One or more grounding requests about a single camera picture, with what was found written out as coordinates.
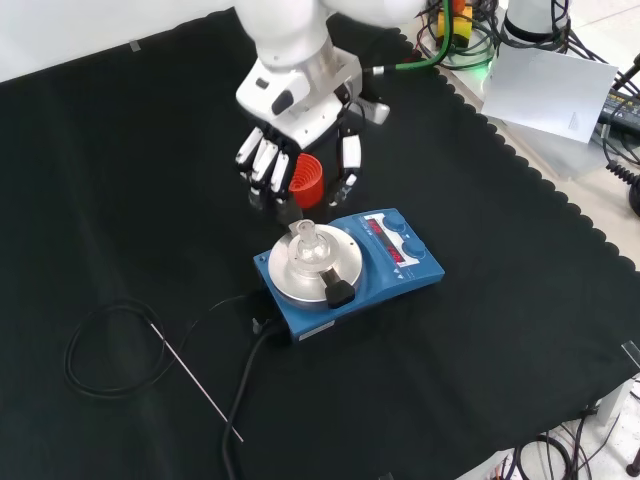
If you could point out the thin metal probe rod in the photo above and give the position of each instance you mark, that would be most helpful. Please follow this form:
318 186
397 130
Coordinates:
197 382

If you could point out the blue base heater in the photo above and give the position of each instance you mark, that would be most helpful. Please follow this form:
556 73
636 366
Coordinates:
350 270

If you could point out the red ribbed cup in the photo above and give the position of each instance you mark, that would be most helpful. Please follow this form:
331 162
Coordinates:
307 182

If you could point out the clear round-bottom flask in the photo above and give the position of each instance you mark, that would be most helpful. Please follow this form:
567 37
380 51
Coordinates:
309 250

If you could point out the black power adapter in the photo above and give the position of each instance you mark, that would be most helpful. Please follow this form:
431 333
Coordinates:
622 107

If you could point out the black cloth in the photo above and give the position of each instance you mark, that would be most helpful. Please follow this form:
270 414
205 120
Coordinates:
200 300

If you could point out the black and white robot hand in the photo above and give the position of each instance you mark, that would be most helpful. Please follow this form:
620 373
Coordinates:
300 117

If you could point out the yellow stop button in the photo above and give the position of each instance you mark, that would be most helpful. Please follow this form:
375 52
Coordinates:
454 22

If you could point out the pale board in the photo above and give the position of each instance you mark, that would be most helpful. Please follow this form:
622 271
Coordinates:
547 92

